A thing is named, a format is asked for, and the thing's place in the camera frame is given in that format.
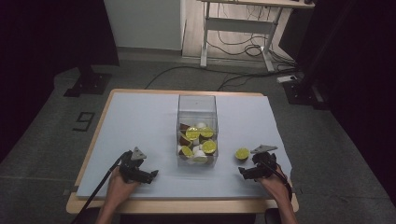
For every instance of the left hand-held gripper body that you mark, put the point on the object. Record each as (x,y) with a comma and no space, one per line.
(132,168)

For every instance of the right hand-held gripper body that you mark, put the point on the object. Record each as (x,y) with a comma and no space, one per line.
(264,163)

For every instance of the brown capsule with yellow lid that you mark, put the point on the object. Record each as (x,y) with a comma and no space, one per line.
(242,153)

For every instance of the clear plastic drawer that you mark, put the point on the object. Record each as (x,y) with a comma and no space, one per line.
(183,161)

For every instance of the pile of coffee capsules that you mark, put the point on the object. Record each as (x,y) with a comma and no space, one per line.
(193,133)

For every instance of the person's right hand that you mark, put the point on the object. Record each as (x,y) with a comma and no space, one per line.
(275,186)

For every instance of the person's left hand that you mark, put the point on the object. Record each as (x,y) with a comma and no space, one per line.
(120,191)

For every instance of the wooden table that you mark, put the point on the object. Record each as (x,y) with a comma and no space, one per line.
(174,206)

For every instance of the light blue table mat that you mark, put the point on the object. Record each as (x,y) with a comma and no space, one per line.
(149,130)

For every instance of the dark round object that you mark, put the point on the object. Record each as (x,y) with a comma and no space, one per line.
(272,216)

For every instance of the black stand with slanted pole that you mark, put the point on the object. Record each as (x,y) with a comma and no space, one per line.
(303,91)

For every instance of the white power strip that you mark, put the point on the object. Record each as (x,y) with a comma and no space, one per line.
(286,78)

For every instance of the black stand with square base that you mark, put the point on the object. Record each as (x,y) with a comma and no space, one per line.
(88,82)

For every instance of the black curtain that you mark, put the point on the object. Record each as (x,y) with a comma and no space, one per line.
(40,56)
(367,77)

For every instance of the white cabinet panel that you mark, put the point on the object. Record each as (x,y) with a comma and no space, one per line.
(143,23)

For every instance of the white metal-frame desk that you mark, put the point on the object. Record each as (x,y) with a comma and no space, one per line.
(239,25)

